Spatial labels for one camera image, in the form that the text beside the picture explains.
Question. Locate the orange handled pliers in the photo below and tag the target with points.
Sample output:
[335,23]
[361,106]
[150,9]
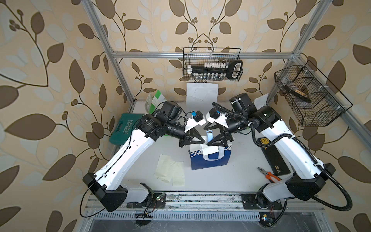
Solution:
[269,176]

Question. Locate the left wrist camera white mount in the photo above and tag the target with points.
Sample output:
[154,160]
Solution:
[197,119]

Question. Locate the object in right basket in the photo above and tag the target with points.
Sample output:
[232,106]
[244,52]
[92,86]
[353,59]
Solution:
[296,95]

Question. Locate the green white cool tea bag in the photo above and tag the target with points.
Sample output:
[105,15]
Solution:
[158,98]

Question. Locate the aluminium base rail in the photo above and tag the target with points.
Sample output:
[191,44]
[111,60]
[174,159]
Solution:
[211,201]

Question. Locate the white flat bag back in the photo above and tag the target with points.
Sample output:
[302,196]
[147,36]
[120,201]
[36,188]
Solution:
[200,96]

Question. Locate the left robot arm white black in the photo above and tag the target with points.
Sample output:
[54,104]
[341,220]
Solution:
[105,184]

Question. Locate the black yellow-labelled device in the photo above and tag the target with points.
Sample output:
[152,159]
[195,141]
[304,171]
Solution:
[275,161]

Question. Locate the light blue stapler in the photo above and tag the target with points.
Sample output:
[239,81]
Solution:
[209,134]

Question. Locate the white green bag right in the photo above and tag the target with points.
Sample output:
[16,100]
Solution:
[261,101]

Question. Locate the wire basket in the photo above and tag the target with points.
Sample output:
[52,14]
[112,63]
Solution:
[201,55]
[328,102]

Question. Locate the black socket set holder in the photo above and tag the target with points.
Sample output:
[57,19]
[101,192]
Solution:
[231,70]

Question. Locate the right wire basket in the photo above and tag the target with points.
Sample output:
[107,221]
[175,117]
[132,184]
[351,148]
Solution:
[328,102]

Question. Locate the green plastic tool case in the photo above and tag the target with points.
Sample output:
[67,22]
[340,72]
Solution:
[124,128]

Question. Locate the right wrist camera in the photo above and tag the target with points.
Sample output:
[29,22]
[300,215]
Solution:
[215,116]

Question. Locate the back wire basket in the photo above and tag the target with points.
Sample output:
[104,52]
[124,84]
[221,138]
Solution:
[201,55]

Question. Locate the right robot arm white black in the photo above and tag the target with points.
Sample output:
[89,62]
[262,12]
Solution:
[269,130]

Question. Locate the blue takeaway bag white handles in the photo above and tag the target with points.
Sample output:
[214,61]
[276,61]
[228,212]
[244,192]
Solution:
[198,162]

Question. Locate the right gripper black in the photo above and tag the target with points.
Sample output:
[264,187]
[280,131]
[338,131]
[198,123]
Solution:
[220,137]

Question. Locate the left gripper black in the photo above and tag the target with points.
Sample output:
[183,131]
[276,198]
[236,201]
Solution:
[191,135]

